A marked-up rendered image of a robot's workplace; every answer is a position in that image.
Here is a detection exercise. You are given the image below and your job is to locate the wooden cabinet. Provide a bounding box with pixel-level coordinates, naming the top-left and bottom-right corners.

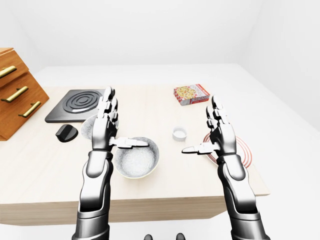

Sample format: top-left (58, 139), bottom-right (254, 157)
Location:
top-left (0, 47), bottom-right (50, 142)

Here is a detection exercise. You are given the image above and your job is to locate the large grey patterned bowl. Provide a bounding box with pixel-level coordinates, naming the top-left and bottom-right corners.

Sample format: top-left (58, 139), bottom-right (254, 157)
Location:
top-left (113, 136), bottom-right (160, 180)

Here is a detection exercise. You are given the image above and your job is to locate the round black stove knob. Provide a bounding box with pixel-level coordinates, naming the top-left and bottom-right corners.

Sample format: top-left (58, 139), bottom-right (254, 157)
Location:
top-left (55, 123), bottom-right (80, 143)

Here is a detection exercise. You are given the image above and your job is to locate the printed red white food box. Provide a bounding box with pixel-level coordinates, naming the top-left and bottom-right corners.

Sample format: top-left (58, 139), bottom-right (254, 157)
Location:
top-left (173, 83), bottom-right (211, 107)

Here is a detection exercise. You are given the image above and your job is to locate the white plate with red rings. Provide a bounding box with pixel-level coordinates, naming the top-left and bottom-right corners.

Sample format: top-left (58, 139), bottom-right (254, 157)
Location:
top-left (202, 132), bottom-right (252, 169)

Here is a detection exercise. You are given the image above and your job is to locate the small grey patterned bowl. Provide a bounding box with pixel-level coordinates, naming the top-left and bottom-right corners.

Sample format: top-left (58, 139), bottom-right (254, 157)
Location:
top-left (80, 113), bottom-right (98, 141)

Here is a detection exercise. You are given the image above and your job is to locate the flat dark stove plate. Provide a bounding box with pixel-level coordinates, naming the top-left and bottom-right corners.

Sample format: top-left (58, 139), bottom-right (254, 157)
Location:
top-left (44, 89), bottom-right (106, 124)

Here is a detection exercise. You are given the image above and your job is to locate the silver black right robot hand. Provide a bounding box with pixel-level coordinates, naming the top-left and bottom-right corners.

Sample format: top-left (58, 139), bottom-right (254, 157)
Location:
top-left (181, 94), bottom-right (238, 158)

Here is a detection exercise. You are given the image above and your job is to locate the brass drawer handle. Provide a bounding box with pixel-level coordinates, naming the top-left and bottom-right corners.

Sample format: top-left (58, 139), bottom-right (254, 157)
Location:
top-left (0, 65), bottom-right (18, 79)
top-left (18, 101), bottom-right (42, 118)
top-left (0, 86), bottom-right (29, 104)

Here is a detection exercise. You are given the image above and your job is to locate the wooden cabinet drawer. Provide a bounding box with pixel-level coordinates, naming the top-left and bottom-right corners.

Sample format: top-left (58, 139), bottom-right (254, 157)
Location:
top-left (0, 70), bottom-right (41, 112)
top-left (0, 51), bottom-right (30, 88)
top-left (0, 83), bottom-right (50, 140)

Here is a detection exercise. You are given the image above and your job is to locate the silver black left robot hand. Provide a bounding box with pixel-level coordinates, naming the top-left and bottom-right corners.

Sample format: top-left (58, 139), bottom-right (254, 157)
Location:
top-left (91, 86), bottom-right (150, 152)

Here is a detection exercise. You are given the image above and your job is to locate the small white ramekin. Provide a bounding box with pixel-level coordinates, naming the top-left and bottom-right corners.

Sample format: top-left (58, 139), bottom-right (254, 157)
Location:
top-left (172, 126), bottom-right (189, 142)

